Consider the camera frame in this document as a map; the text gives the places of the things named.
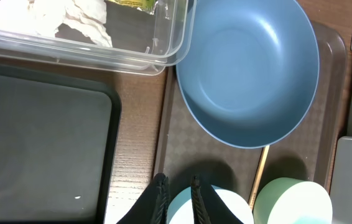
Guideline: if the light blue small bowl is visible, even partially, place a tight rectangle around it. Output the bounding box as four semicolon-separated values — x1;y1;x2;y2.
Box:
166;185;255;224

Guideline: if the clear plastic bin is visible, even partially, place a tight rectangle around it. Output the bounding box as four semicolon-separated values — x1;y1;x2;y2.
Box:
0;0;197;76

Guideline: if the dark blue bowl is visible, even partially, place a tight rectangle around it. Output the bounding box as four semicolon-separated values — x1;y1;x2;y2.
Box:
176;0;320;149

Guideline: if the brown serving tray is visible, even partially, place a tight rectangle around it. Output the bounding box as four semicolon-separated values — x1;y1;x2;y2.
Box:
154;22;347;200

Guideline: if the wooden chopstick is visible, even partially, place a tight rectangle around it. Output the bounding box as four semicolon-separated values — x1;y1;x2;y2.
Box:
248;145;270;210

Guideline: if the white tissue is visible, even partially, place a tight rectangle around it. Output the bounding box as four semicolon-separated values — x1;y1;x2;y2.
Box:
0;0;113;47

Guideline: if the yellow green snack wrapper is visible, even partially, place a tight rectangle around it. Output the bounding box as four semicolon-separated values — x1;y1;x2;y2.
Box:
107;0;157;14

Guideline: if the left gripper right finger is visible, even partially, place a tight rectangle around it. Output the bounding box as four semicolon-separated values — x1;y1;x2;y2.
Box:
190;175;243;224

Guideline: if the mint green small bowl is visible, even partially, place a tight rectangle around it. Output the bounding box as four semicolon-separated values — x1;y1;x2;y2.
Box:
253;177;333;224

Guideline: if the black plastic tray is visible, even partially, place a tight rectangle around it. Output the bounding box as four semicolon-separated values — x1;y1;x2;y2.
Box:
0;65;121;223

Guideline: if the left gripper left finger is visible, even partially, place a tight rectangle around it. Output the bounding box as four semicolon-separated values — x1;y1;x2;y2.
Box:
117;173;170;224

